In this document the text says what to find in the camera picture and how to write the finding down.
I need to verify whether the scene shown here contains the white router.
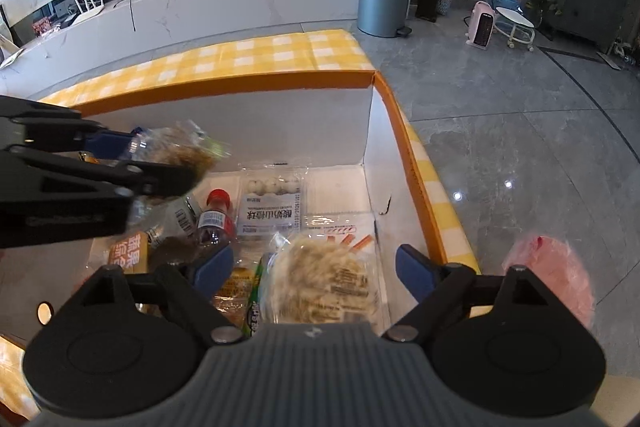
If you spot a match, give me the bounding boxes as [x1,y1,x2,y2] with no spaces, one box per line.
[70,0,107,25]

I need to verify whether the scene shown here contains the orange cardboard box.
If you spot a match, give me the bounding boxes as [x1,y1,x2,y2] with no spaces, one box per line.
[0,69,482,343]

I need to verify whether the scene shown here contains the white round stool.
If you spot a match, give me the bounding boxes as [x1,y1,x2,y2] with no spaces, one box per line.
[494,7,536,52]

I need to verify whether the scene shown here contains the dried fruit chips bag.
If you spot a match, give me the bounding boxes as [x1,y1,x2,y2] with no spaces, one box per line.
[107,232,151,275]

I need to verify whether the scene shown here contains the white snack packet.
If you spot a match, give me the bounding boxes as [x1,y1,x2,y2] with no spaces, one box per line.
[305,213,377,258]

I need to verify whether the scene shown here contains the yellow checked tablecloth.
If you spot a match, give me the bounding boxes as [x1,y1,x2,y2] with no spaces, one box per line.
[0,29,483,408]

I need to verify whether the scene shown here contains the yellow snack bag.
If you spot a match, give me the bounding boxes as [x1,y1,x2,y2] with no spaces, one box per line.
[212,264,258,325]

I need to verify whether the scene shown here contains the silver snack bag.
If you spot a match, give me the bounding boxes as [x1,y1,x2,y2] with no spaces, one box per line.
[145,194,203,253]

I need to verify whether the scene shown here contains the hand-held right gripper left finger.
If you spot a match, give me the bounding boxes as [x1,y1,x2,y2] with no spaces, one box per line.
[80,243,246,348]

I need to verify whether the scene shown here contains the brown snack bag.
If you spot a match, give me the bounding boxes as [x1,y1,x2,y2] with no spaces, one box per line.
[127,121,233,198]

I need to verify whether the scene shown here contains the black cable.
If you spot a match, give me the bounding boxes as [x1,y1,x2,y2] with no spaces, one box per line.
[112,0,176,32]

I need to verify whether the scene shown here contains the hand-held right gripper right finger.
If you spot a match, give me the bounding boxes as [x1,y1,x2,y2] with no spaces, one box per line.
[382,244,565,343]

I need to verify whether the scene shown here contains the white marble TV cabinet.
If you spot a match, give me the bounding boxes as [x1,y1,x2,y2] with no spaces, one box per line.
[0,0,361,102]

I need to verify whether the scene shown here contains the pink plastic bag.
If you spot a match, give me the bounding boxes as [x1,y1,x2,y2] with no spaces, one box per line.
[502,232,596,333]

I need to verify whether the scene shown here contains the clear bag of pale nuts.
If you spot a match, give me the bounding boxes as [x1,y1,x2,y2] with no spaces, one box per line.
[260,232,386,325]

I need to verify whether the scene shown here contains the clear packet of white balls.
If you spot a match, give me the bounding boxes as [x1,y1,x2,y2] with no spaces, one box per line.
[235,162,311,243]

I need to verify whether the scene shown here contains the small white heater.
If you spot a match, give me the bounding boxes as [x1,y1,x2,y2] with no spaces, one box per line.
[464,1,497,50]

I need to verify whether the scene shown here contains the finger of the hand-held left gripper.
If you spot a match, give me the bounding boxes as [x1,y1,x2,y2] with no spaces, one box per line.
[0,96,135,162]
[0,146,199,202]

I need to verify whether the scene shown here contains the green sausage stick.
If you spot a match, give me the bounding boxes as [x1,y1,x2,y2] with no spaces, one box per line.
[245,252,276,339]

